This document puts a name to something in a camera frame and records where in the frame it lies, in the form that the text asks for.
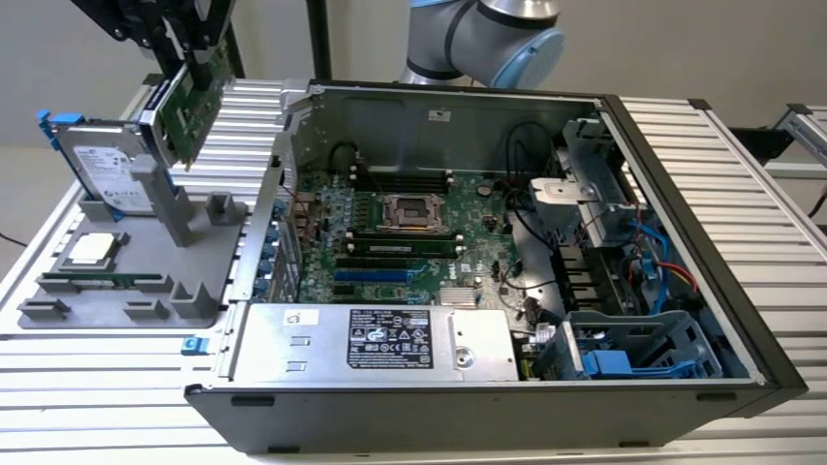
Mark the blue plastic latch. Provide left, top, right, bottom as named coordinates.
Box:
left=580, top=349, right=632, bottom=379

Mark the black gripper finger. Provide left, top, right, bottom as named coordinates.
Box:
left=188, top=46, right=216, bottom=93

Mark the green RAM stick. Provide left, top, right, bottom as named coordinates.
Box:
left=41, top=272, right=167, bottom=287
left=351, top=243, right=458, bottom=257

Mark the green graphics card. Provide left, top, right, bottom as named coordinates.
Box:
left=139, top=38, right=235, bottom=173

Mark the hard disk in blue carrier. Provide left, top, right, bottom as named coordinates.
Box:
left=36, top=109, right=176, bottom=222

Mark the neighbouring slatted metal table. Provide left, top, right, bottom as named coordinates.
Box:
left=762, top=103, right=827, bottom=229

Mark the green motherboard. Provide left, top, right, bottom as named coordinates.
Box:
left=294, top=171, right=522, bottom=309

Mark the silver CPU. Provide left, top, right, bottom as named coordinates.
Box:
left=67, top=232, right=124, bottom=265

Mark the silver metal bracket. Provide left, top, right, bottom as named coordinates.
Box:
left=527, top=177, right=600, bottom=214

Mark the CPU socket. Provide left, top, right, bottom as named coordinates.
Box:
left=376, top=192, right=448, bottom=232

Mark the grey parts rack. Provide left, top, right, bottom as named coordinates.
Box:
left=16, top=154, right=254, bottom=330

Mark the blue wire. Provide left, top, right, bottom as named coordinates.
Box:
left=624, top=216, right=678, bottom=316

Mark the red wire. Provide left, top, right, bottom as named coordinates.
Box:
left=658, top=261, right=699, bottom=292

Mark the black expansion slot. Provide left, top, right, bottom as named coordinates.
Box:
left=335, top=256, right=412, bottom=269

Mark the blue expansion slot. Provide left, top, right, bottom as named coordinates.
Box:
left=334, top=268, right=415, bottom=282

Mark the open black PC case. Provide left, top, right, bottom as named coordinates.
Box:
left=184, top=78, right=808, bottom=456

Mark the metal disk bay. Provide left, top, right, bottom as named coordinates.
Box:
left=552, top=118, right=647, bottom=248

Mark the grey disk bay cage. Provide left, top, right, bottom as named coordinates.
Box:
left=535, top=309, right=724, bottom=382

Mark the black box between tables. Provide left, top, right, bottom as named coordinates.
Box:
left=728, top=126, right=796, bottom=164

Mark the silver power supply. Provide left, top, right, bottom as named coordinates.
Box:
left=228, top=302, right=522, bottom=384

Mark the silver chipset heatsink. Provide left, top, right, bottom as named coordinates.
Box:
left=438, top=286, right=480, bottom=307

